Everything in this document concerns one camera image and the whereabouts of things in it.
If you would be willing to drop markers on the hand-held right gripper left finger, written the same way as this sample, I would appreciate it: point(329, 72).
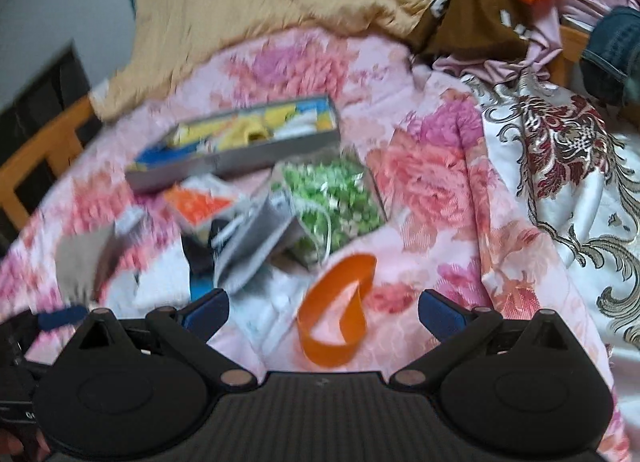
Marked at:
point(207, 309)

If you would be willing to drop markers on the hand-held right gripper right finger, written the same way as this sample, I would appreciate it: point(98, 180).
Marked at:
point(442, 314)

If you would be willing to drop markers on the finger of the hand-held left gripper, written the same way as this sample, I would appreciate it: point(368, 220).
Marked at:
point(60, 318)

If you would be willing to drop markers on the grey woven cloth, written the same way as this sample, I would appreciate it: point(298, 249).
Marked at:
point(82, 262)

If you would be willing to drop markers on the grey and white pouch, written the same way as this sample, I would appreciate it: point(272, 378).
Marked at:
point(255, 242)

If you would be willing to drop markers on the long grey cardboard box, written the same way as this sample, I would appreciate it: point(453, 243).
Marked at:
point(235, 157)

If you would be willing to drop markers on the white and blue carton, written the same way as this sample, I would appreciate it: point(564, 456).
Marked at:
point(160, 282)

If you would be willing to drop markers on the orange and white carton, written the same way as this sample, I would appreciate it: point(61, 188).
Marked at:
point(200, 202)

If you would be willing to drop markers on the pink floral blanket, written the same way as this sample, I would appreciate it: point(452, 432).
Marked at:
point(425, 182)

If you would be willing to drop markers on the green dotted plastic bag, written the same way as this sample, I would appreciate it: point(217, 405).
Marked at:
point(335, 197)

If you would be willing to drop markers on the yellow packet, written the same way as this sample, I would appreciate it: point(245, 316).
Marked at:
point(240, 134)

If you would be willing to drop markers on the white brocade fabric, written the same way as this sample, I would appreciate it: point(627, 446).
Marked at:
point(570, 167)

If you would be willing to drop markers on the wooden box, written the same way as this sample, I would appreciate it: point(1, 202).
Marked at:
point(572, 52)

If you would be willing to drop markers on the pale pink cloth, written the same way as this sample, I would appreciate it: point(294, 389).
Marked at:
point(550, 37)

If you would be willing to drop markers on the brown multicoloured cloth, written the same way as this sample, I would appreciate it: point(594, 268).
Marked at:
point(485, 7)

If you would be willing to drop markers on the blue jeans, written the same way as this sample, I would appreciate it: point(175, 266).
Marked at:
point(615, 52)

